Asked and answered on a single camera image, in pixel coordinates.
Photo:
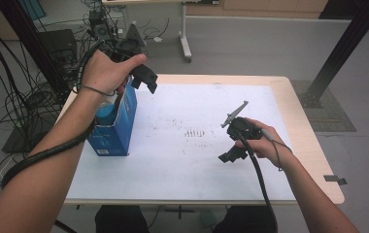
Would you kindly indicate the dark grey floor mat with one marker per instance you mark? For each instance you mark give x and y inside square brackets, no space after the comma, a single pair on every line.
[331,113]

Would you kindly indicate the person's left hand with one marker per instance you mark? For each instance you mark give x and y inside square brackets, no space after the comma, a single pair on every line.
[105,76]

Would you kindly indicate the white paper table mat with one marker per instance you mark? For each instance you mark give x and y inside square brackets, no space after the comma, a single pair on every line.
[179,168]

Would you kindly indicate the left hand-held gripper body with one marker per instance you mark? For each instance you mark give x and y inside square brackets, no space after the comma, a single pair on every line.
[126,48]

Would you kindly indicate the grey foot pedal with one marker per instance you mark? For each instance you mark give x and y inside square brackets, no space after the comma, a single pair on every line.
[207,219]

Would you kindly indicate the black computer tower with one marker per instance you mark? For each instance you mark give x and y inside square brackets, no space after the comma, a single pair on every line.
[100,29]

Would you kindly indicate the person's right hand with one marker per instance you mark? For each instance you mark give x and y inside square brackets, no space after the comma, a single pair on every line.
[268,147]

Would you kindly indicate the person's left leg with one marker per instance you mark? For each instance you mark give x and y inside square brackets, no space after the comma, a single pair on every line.
[121,220]

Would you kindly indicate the black metal frame post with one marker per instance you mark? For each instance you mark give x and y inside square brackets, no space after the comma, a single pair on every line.
[344,48]
[27,35]

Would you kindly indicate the white desk frame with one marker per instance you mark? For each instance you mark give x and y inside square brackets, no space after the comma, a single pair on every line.
[185,42]

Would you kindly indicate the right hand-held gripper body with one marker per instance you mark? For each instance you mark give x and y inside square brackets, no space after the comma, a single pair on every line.
[244,129]

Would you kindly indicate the black tape piece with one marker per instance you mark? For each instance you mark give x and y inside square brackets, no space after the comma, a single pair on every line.
[334,178]

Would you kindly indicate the person's right leg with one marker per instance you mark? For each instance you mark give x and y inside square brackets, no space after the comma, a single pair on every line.
[244,221]

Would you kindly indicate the person's leg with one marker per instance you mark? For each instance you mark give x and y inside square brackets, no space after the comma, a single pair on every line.
[244,221]
[121,220]

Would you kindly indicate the blue bottle with white cap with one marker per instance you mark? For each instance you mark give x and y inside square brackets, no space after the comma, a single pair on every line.
[105,115]

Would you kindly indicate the blue cardboard box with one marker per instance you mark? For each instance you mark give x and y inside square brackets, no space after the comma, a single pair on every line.
[117,136]

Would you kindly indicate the black box on floor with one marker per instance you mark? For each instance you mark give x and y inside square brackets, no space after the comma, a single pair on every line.
[59,45]

